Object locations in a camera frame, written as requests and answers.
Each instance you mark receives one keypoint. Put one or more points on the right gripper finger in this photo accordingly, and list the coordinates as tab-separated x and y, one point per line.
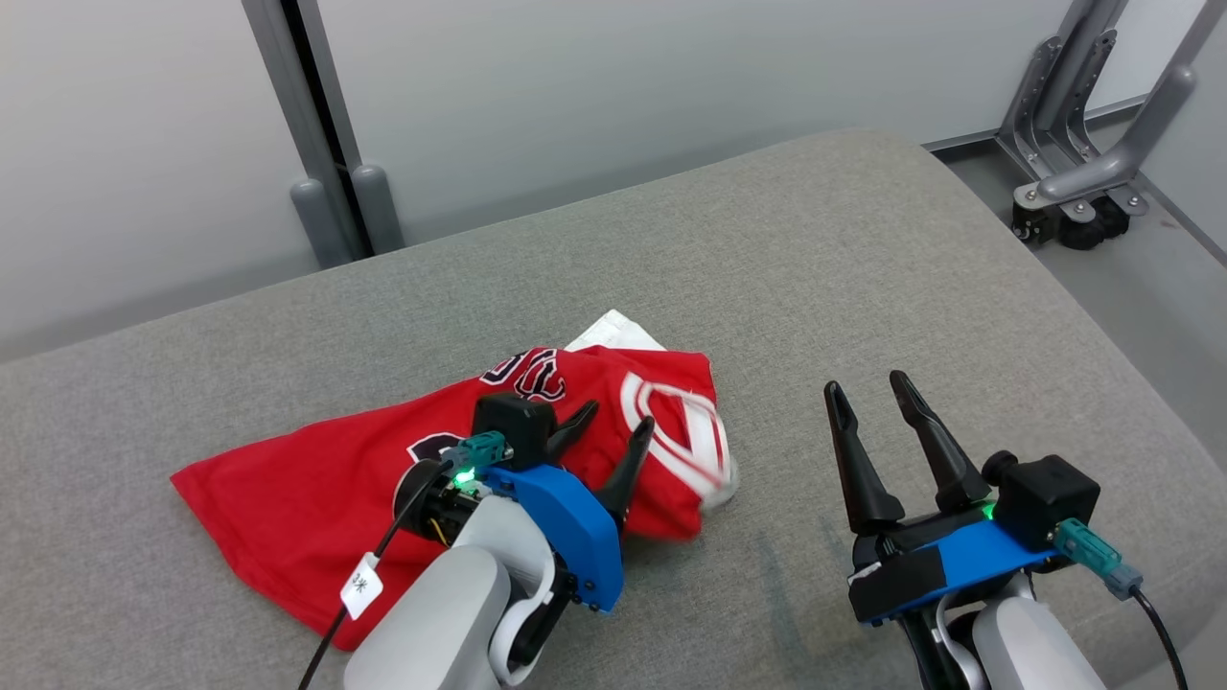
858	470
944	455

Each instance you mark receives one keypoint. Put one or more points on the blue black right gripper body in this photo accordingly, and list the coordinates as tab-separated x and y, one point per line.
968	561

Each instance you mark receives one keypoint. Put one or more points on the grey metal wheeled stand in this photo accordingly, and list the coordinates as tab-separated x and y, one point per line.
1102	125

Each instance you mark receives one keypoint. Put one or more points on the black caster wheel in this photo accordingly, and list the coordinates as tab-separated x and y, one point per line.
1028	223
1093	228

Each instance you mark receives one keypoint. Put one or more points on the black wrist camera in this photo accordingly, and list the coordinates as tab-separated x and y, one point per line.
1050	498
513	426

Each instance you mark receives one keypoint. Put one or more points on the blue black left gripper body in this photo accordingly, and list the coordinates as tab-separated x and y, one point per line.
575	537

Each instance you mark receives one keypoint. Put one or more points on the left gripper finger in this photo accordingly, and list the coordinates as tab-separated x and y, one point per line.
572	429
628	474

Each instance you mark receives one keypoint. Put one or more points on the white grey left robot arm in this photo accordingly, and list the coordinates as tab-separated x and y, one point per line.
441	613

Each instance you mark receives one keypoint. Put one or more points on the red basketball jersey white sleeves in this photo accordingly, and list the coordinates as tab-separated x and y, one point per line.
288	498

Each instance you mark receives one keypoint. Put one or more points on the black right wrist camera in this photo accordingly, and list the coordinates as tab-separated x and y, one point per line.
1050	498

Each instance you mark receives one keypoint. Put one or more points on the grey rounded post foot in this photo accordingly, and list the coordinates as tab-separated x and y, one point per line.
379	211
321	225

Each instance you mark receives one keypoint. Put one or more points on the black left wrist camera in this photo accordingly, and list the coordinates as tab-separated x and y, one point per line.
513	426

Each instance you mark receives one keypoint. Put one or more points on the grey metal partition post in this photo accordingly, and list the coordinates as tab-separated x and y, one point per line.
307	96

